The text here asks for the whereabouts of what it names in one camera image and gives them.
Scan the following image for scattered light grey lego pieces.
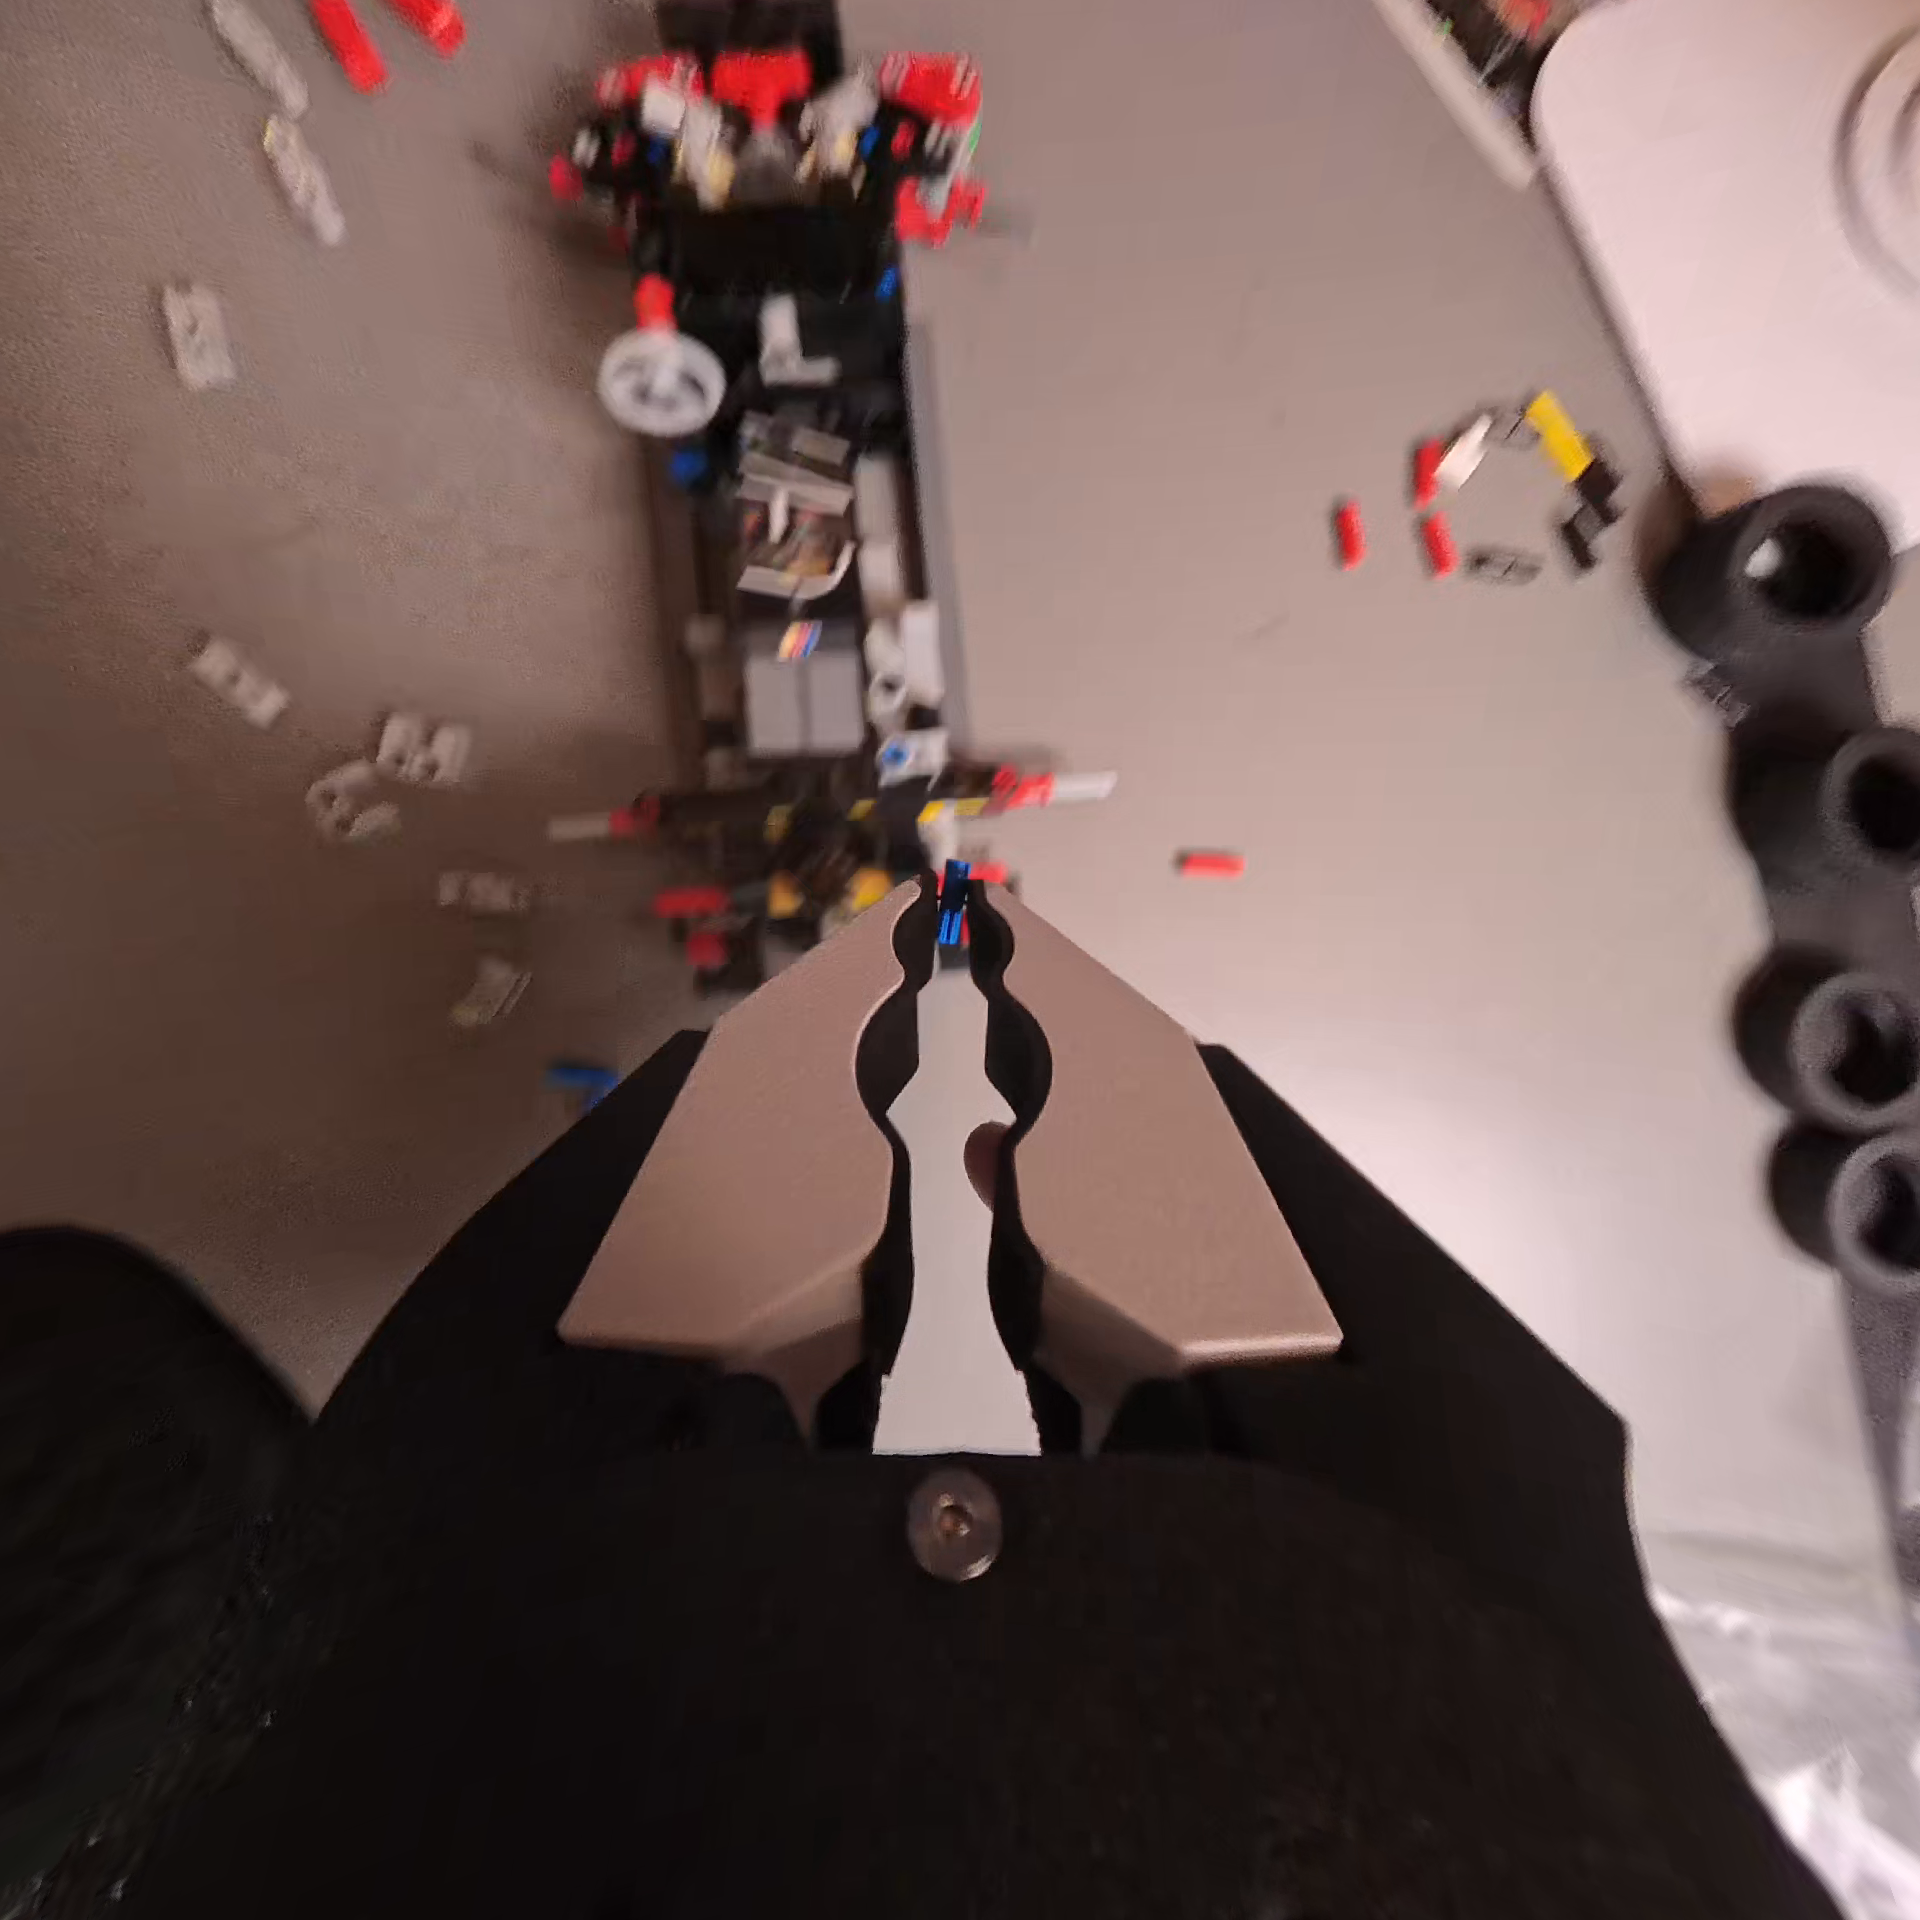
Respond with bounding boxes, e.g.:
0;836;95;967
155;0;538;1037

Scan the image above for black lego tyre stack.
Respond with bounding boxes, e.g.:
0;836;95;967
1724;726;1920;961

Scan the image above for dark cloth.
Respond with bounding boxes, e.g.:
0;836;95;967
0;1225;319;1920

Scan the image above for printed paper booklet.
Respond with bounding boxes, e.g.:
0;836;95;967
1373;0;1555;192

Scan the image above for black foam strip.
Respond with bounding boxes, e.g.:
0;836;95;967
1686;629;1920;1592

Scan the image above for clear plastic bag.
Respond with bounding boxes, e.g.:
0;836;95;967
1647;1522;1920;1920

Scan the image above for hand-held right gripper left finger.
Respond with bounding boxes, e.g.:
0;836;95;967
559;877;933;1453

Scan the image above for pile of small lego parts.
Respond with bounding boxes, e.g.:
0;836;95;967
1441;385;1632;583

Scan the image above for black tyre stack white rim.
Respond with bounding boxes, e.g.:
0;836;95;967
1638;480;1896;680

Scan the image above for white plastic tray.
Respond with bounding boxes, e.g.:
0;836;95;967
1527;0;1920;520

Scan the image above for partly built lego car model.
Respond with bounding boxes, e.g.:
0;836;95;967
542;0;1123;1025

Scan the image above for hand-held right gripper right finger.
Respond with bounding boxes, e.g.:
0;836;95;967
967;877;1344;1453

